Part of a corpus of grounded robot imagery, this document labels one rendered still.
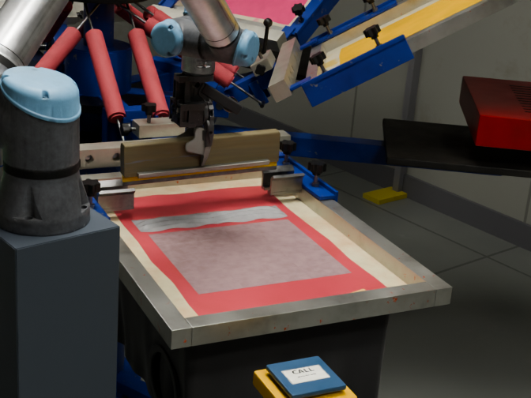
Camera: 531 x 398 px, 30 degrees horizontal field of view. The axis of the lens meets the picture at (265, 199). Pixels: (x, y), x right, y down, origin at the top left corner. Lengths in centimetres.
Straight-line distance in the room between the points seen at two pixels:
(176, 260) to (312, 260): 29
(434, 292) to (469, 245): 285
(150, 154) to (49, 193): 72
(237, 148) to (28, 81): 88
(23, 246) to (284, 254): 76
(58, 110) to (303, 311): 60
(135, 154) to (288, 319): 61
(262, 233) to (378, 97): 322
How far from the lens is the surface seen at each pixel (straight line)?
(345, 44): 319
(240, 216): 227
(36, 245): 152
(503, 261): 469
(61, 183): 154
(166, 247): 211
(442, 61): 505
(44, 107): 149
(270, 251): 212
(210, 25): 194
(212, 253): 209
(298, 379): 164
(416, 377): 363
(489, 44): 486
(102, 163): 245
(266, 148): 233
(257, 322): 178
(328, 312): 184
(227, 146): 229
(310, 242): 218
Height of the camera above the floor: 182
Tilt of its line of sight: 21 degrees down
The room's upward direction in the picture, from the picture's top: 4 degrees clockwise
